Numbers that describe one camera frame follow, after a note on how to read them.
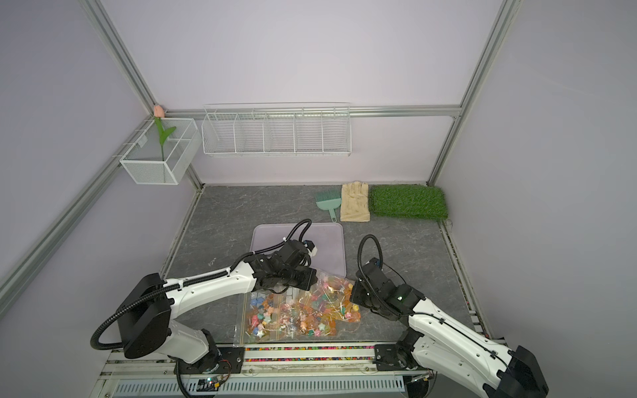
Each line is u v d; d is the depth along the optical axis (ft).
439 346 1.96
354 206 3.69
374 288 1.93
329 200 3.79
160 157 2.85
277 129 3.38
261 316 2.65
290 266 2.11
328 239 3.32
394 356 2.43
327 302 2.66
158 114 2.93
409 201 3.58
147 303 1.42
